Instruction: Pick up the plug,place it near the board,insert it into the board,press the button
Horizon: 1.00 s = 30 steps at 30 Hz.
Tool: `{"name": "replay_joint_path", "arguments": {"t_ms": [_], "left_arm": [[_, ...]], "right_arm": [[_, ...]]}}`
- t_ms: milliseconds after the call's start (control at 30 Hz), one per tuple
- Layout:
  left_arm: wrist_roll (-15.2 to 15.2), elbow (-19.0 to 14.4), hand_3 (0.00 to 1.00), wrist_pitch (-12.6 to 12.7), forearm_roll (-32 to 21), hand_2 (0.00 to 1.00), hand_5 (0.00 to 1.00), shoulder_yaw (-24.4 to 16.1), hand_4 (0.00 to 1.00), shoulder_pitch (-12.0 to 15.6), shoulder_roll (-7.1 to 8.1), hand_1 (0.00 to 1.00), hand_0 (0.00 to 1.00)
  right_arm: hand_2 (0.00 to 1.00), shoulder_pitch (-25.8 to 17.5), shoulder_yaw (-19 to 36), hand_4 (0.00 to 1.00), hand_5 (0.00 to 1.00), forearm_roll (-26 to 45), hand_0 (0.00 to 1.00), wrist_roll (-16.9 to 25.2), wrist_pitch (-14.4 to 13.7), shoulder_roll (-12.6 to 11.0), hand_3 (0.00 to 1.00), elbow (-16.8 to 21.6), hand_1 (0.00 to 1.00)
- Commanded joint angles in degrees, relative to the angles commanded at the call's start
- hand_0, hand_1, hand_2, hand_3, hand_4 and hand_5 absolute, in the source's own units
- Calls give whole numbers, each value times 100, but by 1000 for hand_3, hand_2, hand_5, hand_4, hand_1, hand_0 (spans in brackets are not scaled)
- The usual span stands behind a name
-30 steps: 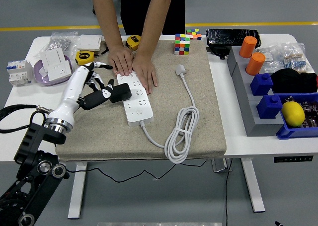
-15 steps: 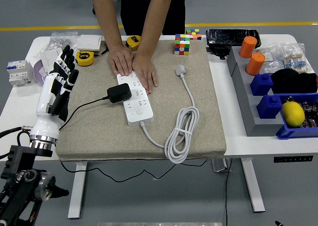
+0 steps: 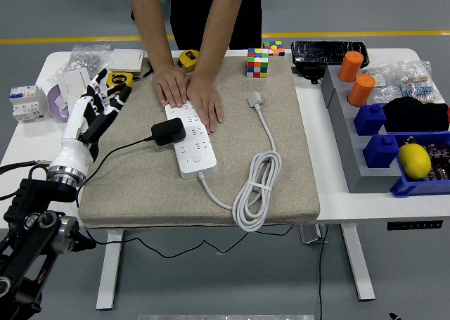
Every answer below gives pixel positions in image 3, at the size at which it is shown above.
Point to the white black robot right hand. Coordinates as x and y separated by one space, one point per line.
394 316

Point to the person's right hand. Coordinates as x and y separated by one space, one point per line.
172 84

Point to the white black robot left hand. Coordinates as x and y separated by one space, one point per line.
75 137

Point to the person's left hand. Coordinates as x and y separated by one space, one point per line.
205 100

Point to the black plug adapter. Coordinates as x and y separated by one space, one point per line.
168 132

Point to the white power strip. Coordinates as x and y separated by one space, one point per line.
197 154

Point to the person's left forearm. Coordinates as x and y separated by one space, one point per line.
223 24

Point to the person's right forearm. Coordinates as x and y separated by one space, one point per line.
151 24

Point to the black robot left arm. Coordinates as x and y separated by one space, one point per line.
28 200

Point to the small yellow tape measure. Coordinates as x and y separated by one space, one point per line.
188 60

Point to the purple bowl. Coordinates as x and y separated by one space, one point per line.
56 114

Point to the large yellow tape measure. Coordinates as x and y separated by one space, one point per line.
117 78

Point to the white circuit breaker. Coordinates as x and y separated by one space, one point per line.
26 103

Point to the large colourful puzzle cube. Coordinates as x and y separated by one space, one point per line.
257 63

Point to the white table leg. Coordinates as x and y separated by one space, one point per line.
358 263
107 281

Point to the person's torso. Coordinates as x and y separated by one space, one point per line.
193 14

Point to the black office chair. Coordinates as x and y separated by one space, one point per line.
133 14

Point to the clear bag of screws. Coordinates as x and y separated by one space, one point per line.
88 58

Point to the small colourful puzzle cube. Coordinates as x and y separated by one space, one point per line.
274 48

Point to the black table control panel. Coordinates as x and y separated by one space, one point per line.
415 225

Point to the grey-brown mat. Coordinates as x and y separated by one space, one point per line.
158 193

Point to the small black holder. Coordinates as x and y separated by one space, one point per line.
309 73

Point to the blue plastic bin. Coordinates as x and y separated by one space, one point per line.
408 188

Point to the glossy black tray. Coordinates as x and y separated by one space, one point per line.
327 51

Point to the orange cylinder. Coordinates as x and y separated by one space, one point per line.
361 91
349 67

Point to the grey stepped block holder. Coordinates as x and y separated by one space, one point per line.
355 172

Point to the yellow lemon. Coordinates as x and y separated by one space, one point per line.
414 161

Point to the dark circuit boards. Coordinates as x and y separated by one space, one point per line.
439 161

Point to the blue block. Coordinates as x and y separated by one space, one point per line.
368 119
380 153

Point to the clear bag of small parts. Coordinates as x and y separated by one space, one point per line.
383 88

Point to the black cloth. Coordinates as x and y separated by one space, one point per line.
415 115

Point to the clear bag of resistors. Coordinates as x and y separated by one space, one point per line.
420 84

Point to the white wall switch plate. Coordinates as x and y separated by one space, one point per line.
125 59

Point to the white switch panel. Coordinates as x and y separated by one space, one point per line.
72 82

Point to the grey under-table bracket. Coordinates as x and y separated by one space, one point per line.
309 235

